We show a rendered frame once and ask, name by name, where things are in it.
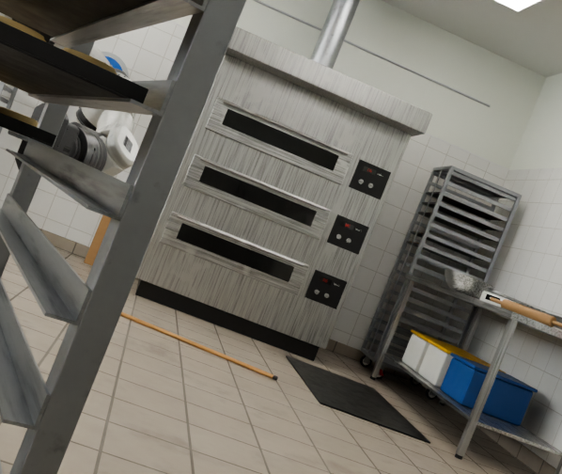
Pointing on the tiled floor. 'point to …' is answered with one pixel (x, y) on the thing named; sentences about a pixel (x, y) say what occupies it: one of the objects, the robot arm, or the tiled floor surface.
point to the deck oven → (276, 197)
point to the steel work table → (497, 371)
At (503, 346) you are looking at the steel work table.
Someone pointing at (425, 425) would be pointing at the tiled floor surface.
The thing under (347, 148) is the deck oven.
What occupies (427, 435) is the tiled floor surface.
